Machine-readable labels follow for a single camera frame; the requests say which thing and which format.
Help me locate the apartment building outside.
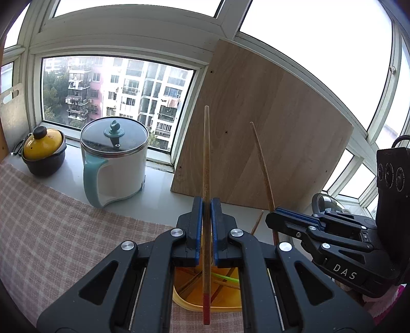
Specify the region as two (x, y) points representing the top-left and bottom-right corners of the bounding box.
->
(43, 56), (194, 151)

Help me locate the light wooden board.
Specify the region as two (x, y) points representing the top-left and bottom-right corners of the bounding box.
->
(170, 38), (354, 212)

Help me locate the white floral rice cooker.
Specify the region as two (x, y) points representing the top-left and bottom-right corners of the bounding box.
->
(311, 192), (351, 216)

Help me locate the white and teal electric pot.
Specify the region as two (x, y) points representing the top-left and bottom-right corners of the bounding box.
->
(80, 117), (149, 208)

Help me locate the green plastic fork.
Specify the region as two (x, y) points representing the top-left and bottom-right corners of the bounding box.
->
(211, 272), (239, 284)

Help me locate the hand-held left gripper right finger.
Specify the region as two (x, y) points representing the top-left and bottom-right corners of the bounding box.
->
(210, 197), (376, 333)

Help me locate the white window frame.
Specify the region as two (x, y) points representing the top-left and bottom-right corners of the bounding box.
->
(0, 0), (410, 218)

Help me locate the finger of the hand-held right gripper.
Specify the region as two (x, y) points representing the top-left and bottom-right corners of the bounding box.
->
(275, 207), (377, 236)
(265, 211), (379, 261)

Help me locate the pink checked table cloth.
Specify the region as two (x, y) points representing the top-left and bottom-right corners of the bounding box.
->
(0, 162), (247, 333)

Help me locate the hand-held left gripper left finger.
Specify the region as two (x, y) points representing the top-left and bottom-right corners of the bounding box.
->
(36, 196), (204, 333)

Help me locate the black pot with yellow lid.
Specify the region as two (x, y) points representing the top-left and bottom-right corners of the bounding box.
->
(22, 126), (67, 177)

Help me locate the white cutting board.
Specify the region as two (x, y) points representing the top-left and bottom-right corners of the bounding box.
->
(0, 83), (28, 153)

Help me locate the pine plank board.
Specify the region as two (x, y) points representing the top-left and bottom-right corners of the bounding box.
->
(0, 125), (9, 160)

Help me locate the yellow plastic container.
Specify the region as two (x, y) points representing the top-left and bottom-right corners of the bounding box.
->
(173, 267), (244, 313)

